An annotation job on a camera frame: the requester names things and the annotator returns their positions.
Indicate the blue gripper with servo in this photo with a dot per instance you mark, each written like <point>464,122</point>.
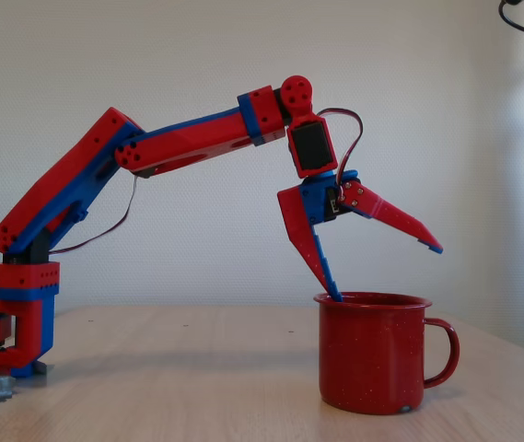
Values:
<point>315,203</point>

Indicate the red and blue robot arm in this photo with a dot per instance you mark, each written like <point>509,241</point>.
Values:
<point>188,138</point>

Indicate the red enamel mug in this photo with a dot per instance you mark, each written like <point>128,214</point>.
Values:
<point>367,354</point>

